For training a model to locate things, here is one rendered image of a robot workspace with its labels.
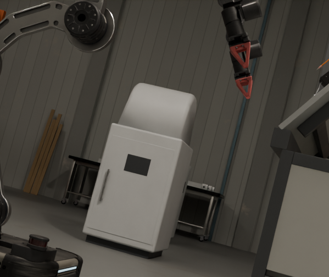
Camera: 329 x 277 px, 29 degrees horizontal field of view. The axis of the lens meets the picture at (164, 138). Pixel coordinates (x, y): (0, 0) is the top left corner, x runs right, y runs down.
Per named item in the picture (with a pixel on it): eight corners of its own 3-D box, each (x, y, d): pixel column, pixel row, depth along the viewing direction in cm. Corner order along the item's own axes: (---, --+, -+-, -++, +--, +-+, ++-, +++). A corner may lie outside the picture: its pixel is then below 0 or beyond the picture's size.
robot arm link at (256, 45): (228, 38, 268) (227, 33, 260) (255, 31, 267) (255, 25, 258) (235, 66, 266) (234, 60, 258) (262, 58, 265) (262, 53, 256)
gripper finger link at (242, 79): (256, 96, 261) (251, 74, 262) (256, 93, 254) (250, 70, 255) (240, 100, 262) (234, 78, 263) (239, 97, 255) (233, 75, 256)
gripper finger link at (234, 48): (256, 67, 213) (248, 41, 215) (256, 62, 206) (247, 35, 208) (236, 73, 214) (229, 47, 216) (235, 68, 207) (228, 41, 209)
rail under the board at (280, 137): (269, 146, 206) (274, 126, 206) (295, 180, 318) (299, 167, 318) (286, 149, 204) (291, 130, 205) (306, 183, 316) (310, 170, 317)
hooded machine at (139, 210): (150, 261, 544) (195, 86, 558) (78, 240, 558) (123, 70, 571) (166, 256, 622) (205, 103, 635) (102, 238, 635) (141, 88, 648)
